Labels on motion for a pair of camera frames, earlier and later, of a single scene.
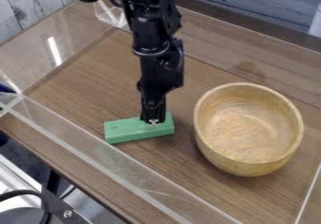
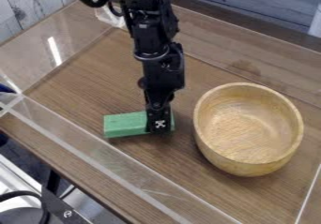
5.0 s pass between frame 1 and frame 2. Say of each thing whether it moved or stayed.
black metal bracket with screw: stayed
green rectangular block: moved
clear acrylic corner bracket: stayed
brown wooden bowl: stayed
